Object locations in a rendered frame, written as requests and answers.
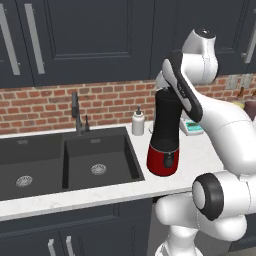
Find dark base cupboard door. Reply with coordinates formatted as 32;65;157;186
0;229;65;256
59;199;154;256

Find dark base cupboard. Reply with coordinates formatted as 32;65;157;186
228;213;256;253

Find white soap dispenser bottle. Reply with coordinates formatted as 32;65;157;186
131;105;146;137

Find dark false drawer front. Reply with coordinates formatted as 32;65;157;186
0;203;120;236

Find black tap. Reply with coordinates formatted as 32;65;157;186
70;91;85;135

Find dark wall cupboard door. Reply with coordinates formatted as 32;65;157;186
149;0;256;80
15;0;157;88
0;0;36;90

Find red and black blender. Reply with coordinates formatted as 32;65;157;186
146;87;184;178

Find yellow fruit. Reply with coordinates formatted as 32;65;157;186
231;100;246;110

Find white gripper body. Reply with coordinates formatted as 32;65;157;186
155;70;172;90

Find grey base cupboard handle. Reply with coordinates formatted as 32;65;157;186
65;235;76;256
47;238;58;256

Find grey wall socket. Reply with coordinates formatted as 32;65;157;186
240;73;255;89
226;74;241;91

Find dark purple round object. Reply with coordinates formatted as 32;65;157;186
243;100;256;122

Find white kitchen scale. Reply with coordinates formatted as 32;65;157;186
179;118;205;137

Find black double sink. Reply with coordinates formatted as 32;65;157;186
0;125;146;203

